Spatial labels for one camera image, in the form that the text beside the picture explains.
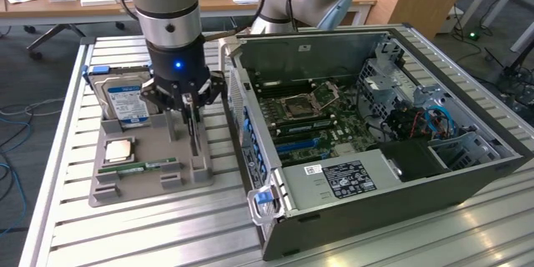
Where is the hard disk in blue carrier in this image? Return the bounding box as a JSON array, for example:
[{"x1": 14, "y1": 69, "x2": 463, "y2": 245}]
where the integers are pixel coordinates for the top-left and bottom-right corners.
[{"x1": 81, "y1": 63, "x2": 161, "y2": 130}]

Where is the black tripod stand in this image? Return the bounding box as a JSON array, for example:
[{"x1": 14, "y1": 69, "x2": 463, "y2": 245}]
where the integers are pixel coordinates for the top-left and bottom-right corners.
[{"x1": 483, "y1": 23, "x2": 534, "y2": 93}]

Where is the blue wire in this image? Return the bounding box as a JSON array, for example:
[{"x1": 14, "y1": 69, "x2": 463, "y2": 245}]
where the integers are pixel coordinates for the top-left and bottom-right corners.
[{"x1": 423, "y1": 104, "x2": 460, "y2": 139}]

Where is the grey parts rack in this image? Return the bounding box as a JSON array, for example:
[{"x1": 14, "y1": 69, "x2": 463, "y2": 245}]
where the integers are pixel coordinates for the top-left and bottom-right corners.
[{"x1": 88, "y1": 83, "x2": 216, "y2": 208}]

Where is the blue expansion slot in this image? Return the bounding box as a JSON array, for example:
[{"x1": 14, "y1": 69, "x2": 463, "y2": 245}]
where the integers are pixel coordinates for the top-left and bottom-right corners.
[{"x1": 275, "y1": 137, "x2": 322, "y2": 154}]

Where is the CPU socket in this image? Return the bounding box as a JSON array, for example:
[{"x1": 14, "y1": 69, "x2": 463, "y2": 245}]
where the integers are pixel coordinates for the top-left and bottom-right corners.
[{"x1": 279, "y1": 93, "x2": 324, "y2": 121}]

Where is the graphics card with metal bracket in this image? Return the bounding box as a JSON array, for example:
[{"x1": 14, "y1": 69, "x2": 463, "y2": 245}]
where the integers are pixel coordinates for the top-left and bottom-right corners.
[{"x1": 187, "y1": 91, "x2": 204, "y2": 160}]

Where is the green motherboard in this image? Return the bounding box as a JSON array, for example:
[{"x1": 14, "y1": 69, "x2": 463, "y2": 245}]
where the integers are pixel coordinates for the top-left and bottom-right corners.
[{"x1": 245, "y1": 69, "x2": 388, "y2": 168}]

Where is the blue floor cable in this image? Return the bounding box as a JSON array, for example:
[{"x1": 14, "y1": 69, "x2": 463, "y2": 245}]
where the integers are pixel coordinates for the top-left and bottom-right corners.
[{"x1": 0, "y1": 118, "x2": 32, "y2": 236}]

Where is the grey power supply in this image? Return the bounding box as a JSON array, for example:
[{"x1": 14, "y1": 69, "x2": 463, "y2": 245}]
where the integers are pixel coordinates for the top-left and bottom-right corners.
[{"x1": 279, "y1": 149, "x2": 408, "y2": 212}]

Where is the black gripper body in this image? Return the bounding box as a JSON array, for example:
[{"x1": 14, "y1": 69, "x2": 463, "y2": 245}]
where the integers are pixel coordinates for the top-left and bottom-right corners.
[{"x1": 145, "y1": 39, "x2": 212, "y2": 90}]

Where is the silver CPU chip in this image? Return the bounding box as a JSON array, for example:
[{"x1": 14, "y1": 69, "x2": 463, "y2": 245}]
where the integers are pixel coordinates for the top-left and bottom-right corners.
[{"x1": 103, "y1": 140, "x2": 131, "y2": 163}]

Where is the blue case latch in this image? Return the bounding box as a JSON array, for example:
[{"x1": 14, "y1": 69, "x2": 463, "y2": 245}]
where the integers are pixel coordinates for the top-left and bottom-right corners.
[{"x1": 252, "y1": 192, "x2": 272, "y2": 208}]

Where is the metal drive cage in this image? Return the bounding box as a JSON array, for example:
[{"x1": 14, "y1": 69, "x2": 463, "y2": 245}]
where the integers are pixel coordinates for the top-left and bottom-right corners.
[{"x1": 356, "y1": 34, "x2": 462, "y2": 139}]

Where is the open grey PC case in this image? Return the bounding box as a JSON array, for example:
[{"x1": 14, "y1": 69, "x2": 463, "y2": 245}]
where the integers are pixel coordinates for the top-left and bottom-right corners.
[{"x1": 219, "y1": 26, "x2": 534, "y2": 262}]

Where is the metal socket cover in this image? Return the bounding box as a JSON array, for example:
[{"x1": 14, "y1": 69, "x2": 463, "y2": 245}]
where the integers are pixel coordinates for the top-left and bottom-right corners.
[{"x1": 309, "y1": 79, "x2": 342, "y2": 112}]

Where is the blue card retention clip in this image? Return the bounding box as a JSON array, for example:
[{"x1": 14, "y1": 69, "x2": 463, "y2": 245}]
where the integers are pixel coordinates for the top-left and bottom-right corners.
[{"x1": 240, "y1": 106, "x2": 268, "y2": 183}]

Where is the red wire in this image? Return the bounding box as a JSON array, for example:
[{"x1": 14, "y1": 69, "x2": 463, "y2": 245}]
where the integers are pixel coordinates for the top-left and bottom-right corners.
[{"x1": 407, "y1": 109, "x2": 432, "y2": 138}]

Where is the grey floor cable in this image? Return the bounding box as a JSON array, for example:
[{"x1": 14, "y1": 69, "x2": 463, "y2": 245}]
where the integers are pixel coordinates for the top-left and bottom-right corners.
[{"x1": 0, "y1": 98, "x2": 65, "y2": 117}]

